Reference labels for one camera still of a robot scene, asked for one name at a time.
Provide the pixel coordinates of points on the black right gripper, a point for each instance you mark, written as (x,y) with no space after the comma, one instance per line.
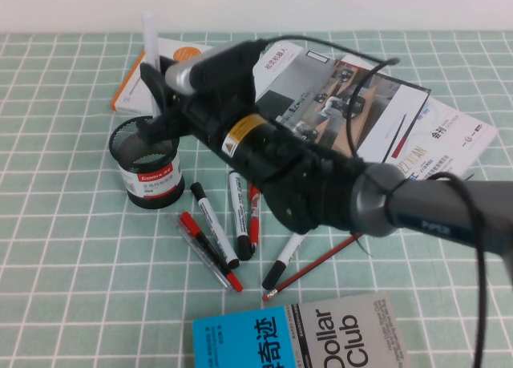
(200,117)

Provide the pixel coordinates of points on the white barrel marker pen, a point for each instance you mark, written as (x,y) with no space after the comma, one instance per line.
(149,35)

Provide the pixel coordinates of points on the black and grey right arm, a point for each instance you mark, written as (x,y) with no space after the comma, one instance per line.
(320,183)

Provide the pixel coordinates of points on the black mesh pen holder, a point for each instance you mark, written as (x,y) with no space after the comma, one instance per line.
(156,183)

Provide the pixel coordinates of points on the red marker pen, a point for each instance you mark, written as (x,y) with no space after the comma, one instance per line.
(254,223)

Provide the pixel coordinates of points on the clear plastic pen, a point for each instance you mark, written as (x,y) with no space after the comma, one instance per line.
(203,259)

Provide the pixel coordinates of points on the red and black pen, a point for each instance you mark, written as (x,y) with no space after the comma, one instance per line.
(232,281)

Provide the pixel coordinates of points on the white orange box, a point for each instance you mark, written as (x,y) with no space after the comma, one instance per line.
(132,91)

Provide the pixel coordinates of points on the black capped white marker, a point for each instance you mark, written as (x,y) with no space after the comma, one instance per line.
(239,207)
(280,264)
(212,223)

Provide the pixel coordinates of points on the green white grid tablecloth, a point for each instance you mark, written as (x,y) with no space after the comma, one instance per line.
(60,264)

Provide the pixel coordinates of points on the red pencil with eraser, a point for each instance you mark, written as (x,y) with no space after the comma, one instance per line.
(312,265)

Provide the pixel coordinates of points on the magazine with office photo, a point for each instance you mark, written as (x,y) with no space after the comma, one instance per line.
(384,123)

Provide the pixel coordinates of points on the blue and grey book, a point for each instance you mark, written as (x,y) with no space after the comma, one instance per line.
(340,336)

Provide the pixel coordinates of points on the white conference booklet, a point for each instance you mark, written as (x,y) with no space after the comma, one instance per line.
(453,135)

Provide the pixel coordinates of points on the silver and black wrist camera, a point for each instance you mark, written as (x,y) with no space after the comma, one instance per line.
(216,69)

